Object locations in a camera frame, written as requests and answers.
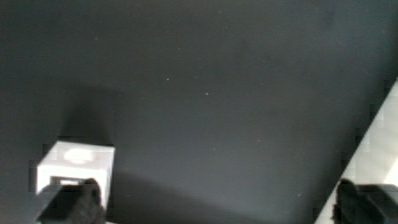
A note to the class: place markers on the white block left edge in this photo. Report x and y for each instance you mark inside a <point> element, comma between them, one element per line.
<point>76,161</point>

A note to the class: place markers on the white frame wall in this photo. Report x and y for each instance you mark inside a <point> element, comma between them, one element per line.
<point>371,167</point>

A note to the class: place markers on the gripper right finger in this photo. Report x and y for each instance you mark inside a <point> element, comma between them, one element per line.
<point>366,203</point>

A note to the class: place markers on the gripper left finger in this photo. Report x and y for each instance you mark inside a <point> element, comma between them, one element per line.
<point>67,204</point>

